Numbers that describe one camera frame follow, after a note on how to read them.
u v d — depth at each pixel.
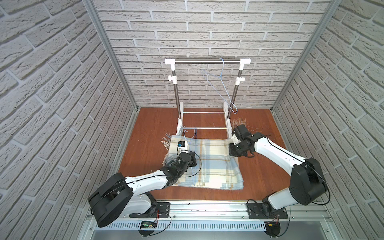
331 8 0.70
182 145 0.74
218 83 1.07
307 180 0.43
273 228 0.70
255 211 0.73
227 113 1.03
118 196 0.42
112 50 0.87
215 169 0.85
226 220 0.73
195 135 0.98
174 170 0.64
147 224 0.72
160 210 0.74
